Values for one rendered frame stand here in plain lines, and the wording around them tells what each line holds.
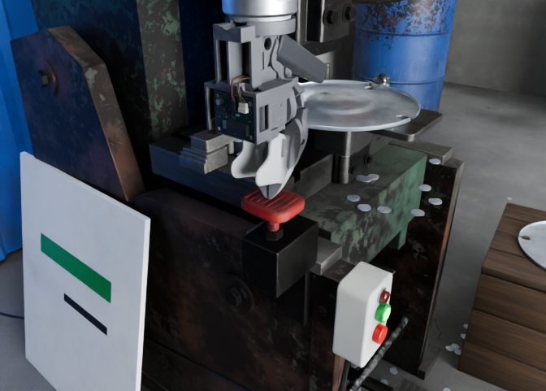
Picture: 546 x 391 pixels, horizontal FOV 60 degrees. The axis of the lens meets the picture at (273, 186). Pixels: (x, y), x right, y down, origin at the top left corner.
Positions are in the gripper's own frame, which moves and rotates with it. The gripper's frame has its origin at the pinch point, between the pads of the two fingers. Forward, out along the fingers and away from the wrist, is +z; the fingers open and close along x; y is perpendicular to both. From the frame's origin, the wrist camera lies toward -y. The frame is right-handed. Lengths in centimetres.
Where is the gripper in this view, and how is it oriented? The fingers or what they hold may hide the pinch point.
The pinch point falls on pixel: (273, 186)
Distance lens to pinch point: 58.7
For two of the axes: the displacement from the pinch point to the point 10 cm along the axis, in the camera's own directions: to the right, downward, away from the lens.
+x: 7.9, 2.8, -5.4
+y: -6.1, 3.6, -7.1
